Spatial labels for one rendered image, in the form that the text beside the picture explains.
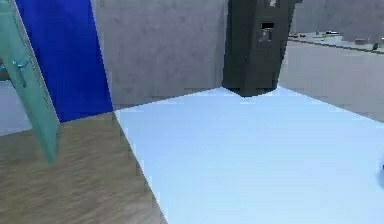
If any grey kitchen counter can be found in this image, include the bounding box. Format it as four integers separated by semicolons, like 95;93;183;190
278;31;384;124

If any teal door handle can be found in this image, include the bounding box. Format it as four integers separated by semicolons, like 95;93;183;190
11;59;29;89

